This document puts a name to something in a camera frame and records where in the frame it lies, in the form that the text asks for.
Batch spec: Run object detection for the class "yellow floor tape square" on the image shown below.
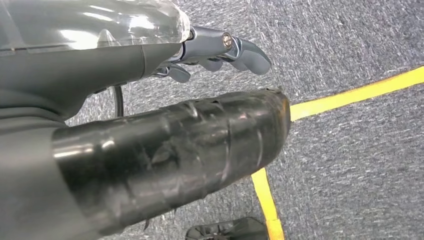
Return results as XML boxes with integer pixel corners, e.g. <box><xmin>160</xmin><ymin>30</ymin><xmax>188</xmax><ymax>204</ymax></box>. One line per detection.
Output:
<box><xmin>250</xmin><ymin>65</ymin><xmax>424</xmax><ymax>240</ymax></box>

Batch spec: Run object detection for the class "black robot left foot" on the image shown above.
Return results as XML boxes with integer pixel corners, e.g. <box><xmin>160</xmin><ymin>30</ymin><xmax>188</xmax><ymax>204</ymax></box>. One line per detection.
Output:
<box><xmin>184</xmin><ymin>216</ymin><xmax>270</xmax><ymax>240</ymax></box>

